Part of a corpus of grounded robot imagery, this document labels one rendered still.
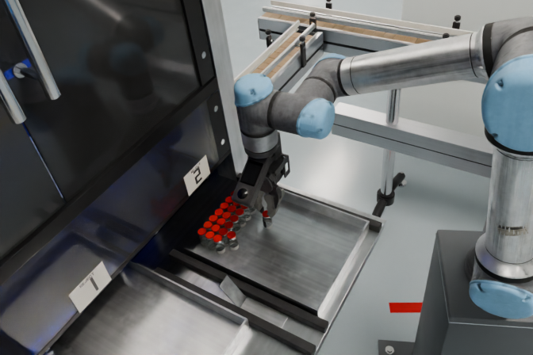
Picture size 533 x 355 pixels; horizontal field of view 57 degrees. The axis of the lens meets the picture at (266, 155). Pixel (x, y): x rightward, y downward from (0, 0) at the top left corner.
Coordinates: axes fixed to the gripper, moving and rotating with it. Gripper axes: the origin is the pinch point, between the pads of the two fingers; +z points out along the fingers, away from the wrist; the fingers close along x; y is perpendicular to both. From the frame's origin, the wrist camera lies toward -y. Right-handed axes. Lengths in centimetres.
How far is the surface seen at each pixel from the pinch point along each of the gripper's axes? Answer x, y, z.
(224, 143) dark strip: 15.7, 8.2, -9.5
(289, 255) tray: -9.0, -4.7, 5.2
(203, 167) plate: 15.5, -0.7, -9.1
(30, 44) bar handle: 10, -31, -58
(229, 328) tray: -6.9, -26.1, 5.2
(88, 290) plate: 15.3, -37.9, -8.6
